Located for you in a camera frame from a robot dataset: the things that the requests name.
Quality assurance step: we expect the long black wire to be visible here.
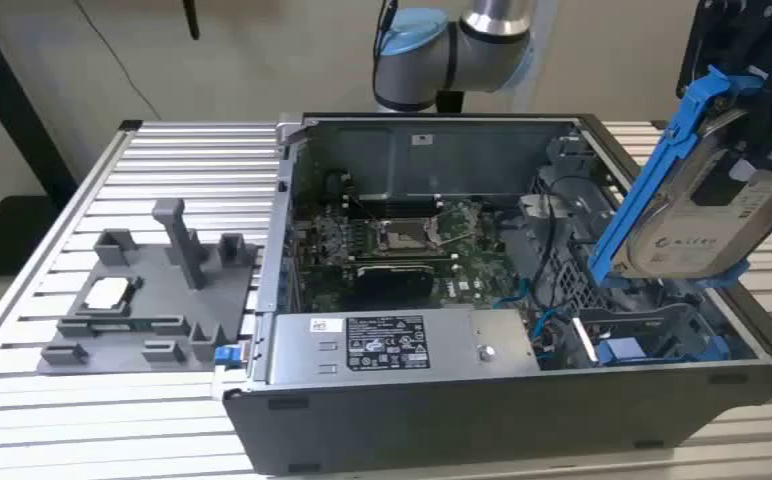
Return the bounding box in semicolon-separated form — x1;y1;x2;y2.
531;174;587;311

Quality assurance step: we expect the green motherboard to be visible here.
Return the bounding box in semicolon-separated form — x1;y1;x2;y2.
291;194;527;314

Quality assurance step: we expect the CPU socket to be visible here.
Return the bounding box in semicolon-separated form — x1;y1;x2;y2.
371;217;438;254

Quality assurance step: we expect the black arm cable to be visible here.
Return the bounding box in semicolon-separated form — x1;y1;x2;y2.
374;0;402;66

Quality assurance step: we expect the hard disk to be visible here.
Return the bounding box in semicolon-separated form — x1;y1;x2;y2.
589;64;772;292

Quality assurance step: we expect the black hanging rod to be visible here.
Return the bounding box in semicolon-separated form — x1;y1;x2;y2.
180;0;202;41

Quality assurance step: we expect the thin wire locking lever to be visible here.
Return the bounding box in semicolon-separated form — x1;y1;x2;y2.
350;196;382;225

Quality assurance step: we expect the blue data wire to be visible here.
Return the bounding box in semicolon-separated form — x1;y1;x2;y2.
495;278;565;346

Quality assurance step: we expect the green RAM stick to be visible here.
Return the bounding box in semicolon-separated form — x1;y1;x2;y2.
88;319;184;334

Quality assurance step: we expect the perforated metal disk bay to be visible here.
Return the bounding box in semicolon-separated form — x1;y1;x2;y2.
518;164;634;314

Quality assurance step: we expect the blue disk carrier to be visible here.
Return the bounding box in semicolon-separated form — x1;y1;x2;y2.
595;333;729;363

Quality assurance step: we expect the grey parts rack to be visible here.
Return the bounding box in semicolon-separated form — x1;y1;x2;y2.
36;198;267;375

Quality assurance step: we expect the silver CPU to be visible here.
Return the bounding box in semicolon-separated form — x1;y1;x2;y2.
83;278;139;311

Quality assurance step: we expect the open black PC case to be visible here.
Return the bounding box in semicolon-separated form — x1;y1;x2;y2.
222;110;772;476

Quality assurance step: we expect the silver power supply unit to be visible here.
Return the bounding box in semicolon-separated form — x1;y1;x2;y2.
266;308;539;386

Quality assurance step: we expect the thin black wall cable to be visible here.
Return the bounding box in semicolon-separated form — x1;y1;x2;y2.
71;0;162;122

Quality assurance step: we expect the metal socket cover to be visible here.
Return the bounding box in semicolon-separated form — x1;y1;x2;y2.
428;204;482;237

